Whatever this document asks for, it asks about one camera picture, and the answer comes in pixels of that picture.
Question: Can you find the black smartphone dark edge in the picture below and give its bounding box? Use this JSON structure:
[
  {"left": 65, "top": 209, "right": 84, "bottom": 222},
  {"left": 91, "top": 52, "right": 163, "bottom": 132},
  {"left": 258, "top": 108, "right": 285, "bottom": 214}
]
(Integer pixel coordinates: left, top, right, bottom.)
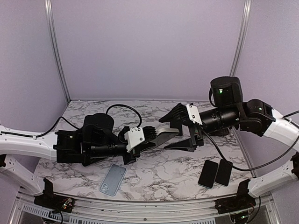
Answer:
[{"left": 151, "top": 132, "right": 179, "bottom": 147}]

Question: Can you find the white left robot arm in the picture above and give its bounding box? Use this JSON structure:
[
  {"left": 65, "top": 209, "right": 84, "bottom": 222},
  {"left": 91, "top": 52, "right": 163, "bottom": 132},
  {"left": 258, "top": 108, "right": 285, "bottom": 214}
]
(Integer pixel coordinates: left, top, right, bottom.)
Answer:
[{"left": 0, "top": 113, "right": 157, "bottom": 208}]

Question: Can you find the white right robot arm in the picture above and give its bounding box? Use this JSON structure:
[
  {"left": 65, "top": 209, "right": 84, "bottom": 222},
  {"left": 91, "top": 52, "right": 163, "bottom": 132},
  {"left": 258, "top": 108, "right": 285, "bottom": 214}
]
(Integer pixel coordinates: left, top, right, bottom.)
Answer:
[{"left": 159, "top": 76, "right": 299, "bottom": 209}]

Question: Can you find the light blue phone case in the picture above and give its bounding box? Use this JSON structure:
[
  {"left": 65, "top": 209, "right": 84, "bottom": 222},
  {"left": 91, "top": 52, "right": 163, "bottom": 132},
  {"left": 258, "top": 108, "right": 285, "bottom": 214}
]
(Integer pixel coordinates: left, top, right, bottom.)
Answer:
[{"left": 99, "top": 164, "right": 127, "bottom": 196}]

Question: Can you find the black patterned square plate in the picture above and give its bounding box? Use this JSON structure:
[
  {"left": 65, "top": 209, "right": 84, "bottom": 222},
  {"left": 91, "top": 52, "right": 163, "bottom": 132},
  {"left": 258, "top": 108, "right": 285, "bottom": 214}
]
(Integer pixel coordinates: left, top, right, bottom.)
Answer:
[{"left": 209, "top": 128, "right": 230, "bottom": 136}]

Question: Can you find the black smartphone mint edge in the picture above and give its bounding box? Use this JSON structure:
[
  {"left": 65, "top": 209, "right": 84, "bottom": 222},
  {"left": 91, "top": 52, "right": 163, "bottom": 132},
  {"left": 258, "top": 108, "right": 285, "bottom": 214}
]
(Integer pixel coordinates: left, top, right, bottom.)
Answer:
[{"left": 198, "top": 160, "right": 218, "bottom": 189}]

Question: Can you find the black smartphone green edge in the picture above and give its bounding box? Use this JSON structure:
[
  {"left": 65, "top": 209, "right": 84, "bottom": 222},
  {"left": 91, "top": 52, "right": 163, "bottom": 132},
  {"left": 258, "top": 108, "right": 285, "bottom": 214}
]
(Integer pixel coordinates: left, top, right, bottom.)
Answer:
[{"left": 214, "top": 159, "right": 232, "bottom": 187}]

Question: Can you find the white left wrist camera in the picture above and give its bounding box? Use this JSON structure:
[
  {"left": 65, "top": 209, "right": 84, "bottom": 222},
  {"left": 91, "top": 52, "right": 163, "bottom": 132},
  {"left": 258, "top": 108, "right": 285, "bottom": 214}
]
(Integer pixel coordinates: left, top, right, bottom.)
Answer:
[{"left": 124, "top": 127, "right": 145, "bottom": 153}]

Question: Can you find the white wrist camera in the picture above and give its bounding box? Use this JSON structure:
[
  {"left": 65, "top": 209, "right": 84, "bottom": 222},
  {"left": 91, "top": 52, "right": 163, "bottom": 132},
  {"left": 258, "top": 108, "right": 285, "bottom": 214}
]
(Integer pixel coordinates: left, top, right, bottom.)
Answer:
[
  {"left": 186, "top": 104, "right": 203, "bottom": 125},
  {"left": 124, "top": 127, "right": 145, "bottom": 153}
]

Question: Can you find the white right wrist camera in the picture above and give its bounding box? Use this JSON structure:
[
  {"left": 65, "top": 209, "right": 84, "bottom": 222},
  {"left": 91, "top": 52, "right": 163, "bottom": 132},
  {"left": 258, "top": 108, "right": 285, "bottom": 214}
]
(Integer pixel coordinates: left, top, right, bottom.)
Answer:
[{"left": 186, "top": 104, "right": 203, "bottom": 125}]

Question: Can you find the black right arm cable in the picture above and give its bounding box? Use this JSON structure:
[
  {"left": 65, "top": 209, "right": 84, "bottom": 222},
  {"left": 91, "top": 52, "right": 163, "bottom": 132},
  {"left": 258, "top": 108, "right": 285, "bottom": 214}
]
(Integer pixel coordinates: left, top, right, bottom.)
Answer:
[{"left": 200, "top": 111, "right": 299, "bottom": 171}]

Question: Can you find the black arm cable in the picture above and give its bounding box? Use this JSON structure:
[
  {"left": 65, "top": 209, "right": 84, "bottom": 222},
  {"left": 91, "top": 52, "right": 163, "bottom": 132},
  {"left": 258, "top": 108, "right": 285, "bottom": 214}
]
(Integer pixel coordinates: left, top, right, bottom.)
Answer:
[
  {"left": 200, "top": 111, "right": 299, "bottom": 171},
  {"left": 0, "top": 104, "right": 142, "bottom": 138}
]

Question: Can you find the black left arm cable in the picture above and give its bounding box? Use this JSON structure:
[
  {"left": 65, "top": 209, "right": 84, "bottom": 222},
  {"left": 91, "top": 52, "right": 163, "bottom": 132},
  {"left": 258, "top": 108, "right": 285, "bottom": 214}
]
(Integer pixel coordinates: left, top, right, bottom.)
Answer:
[{"left": 0, "top": 104, "right": 142, "bottom": 138}]

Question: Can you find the aluminium front rail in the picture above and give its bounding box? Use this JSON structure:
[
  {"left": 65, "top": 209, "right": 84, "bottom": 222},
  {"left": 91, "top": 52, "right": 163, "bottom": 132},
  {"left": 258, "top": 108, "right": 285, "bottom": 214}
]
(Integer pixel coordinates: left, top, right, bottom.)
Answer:
[{"left": 8, "top": 189, "right": 281, "bottom": 224}]

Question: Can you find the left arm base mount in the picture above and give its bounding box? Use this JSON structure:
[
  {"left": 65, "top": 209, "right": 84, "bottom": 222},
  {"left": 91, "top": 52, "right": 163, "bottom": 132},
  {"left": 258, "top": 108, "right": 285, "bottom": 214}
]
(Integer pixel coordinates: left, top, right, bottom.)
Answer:
[{"left": 34, "top": 178, "right": 74, "bottom": 213}]

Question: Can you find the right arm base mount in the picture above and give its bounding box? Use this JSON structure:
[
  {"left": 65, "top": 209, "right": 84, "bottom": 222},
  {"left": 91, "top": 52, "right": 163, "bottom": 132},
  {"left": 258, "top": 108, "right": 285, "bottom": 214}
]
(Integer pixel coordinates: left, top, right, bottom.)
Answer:
[{"left": 215, "top": 179, "right": 256, "bottom": 214}]

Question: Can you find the right aluminium frame post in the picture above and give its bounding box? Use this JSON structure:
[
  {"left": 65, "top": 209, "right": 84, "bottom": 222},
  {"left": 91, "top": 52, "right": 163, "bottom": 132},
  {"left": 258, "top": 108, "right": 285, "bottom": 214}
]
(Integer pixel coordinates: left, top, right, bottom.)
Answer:
[{"left": 229, "top": 0, "right": 252, "bottom": 77}]

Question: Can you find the aluminium frame post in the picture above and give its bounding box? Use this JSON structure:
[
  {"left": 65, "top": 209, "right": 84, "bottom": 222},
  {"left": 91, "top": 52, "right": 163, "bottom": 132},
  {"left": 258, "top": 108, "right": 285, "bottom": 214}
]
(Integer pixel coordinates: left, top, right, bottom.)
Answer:
[
  {"left": 44, "top": 0, "right": 71, "bottom": 104},
  {"left": 229, "top": 0, "right": 252, "bottom": 77}
]

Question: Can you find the left aluminium frame post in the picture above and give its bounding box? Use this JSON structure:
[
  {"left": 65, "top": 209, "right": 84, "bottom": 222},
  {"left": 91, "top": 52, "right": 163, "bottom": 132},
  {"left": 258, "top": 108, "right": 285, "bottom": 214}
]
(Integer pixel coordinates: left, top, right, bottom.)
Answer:
[{"left": 44, "top": 0, "right": 71, "bottom": 104}]

